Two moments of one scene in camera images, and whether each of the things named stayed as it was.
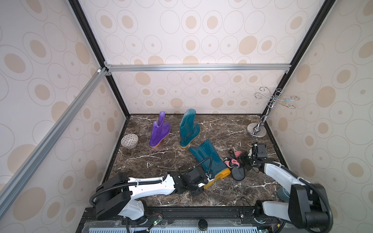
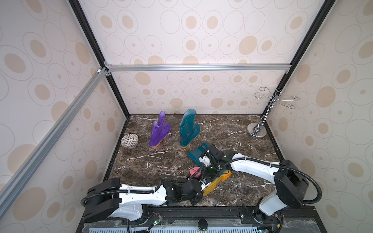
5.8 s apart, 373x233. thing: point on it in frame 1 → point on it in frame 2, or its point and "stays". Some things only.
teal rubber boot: (189, 129) stays
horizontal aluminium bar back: (200, 66) stays
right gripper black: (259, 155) → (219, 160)
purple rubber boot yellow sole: (159, 131) stays
